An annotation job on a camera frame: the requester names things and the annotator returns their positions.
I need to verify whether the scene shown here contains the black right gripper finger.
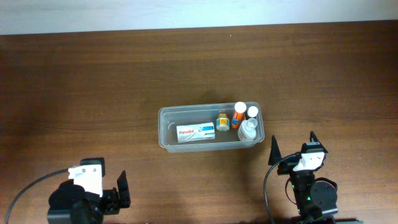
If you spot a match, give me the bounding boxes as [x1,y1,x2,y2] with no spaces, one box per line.
[310,131,320,144]
[268,135,282,166]

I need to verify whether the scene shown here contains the white squeeze bottle clear cap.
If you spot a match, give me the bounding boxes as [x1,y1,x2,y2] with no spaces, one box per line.
[238,118,258,141]

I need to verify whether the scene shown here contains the dark bottle white cap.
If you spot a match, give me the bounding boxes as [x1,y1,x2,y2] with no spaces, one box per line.
[246,106,259,119]

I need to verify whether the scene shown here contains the orange tube white cap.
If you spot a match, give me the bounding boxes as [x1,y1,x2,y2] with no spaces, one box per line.
[231,101,247,129]

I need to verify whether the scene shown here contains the gold lid balm jar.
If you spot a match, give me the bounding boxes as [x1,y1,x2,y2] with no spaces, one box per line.
[216,113,230,131]

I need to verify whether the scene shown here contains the white Panadol box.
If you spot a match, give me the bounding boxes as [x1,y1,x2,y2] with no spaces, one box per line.
[176,123,215,143]

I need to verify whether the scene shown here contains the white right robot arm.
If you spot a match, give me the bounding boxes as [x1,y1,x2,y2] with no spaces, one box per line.
[119,136,337,223]

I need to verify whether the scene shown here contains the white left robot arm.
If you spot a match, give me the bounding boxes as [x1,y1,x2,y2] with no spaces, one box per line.
[47,180,131,224]

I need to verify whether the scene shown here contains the clear plastic container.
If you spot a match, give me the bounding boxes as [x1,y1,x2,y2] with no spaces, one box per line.
[158,103,265,153]

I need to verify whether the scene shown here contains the right black cable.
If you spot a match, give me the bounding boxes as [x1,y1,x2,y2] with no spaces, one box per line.
[262,154,299,224]

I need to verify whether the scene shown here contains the black cable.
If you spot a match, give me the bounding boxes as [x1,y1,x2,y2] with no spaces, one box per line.
[3,168,70,224]
[262,154,299,224]

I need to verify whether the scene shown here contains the left black cable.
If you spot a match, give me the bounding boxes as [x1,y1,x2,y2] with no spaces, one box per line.
[3,168,70,224]

